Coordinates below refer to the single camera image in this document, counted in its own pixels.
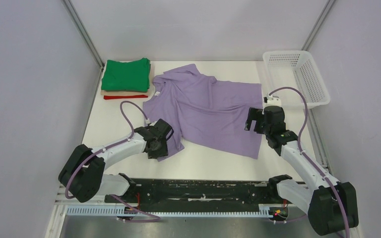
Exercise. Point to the aluminium corner rail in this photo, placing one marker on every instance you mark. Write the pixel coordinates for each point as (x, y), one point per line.
(83, 32)
(318, 24)

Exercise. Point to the folded red t shirt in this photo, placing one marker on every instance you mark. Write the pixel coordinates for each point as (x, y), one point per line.
(105, 97)

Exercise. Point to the white slotted cable duct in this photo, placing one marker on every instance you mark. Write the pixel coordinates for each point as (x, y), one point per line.
(122, 211)

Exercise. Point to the folded green t shirt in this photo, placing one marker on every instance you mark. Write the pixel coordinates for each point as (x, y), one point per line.
(127, 76)

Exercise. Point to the purple t shirt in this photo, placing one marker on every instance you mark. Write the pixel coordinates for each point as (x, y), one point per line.
(205, 111)

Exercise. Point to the left aluminium corner rail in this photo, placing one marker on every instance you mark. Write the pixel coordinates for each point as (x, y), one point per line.
(83, 32)

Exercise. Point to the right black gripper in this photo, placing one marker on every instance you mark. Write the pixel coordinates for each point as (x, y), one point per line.
(253, 116)

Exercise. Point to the white plastic basket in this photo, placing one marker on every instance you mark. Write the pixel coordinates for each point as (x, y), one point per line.
(296, 69)

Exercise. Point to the right aluminium corner rail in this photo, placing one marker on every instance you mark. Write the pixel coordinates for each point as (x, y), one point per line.
(318, 24)

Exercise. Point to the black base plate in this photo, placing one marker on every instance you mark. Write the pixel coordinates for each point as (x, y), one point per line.
(177, 195)

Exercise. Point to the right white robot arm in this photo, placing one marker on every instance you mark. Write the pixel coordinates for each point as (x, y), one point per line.
(331, 206)

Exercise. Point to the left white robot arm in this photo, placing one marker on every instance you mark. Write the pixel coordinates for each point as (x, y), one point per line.
(84, 175)

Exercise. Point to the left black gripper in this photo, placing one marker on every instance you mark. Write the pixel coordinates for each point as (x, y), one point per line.
(163, 152)

